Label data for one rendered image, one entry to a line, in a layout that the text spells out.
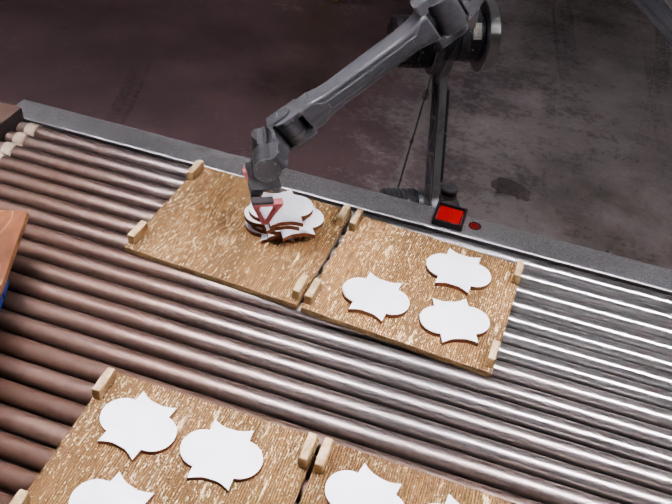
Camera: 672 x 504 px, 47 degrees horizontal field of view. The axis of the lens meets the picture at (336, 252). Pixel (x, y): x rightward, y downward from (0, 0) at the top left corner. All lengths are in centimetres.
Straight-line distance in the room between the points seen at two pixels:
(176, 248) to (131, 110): 231
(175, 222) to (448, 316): 66
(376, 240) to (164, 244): 48
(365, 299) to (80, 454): 64
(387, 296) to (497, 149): 241
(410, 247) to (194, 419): 67
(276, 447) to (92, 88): 305
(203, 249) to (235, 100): 240
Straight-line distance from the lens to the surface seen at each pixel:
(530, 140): 412
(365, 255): 175
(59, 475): 140
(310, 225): 176
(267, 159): 156
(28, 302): 169
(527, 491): 146
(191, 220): 182
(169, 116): 395
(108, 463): 140
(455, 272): 174
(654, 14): 180
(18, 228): 168
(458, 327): 162
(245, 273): 168
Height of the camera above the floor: 209
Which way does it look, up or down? 41 degrees down
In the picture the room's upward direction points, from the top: 7 degrees clockwise
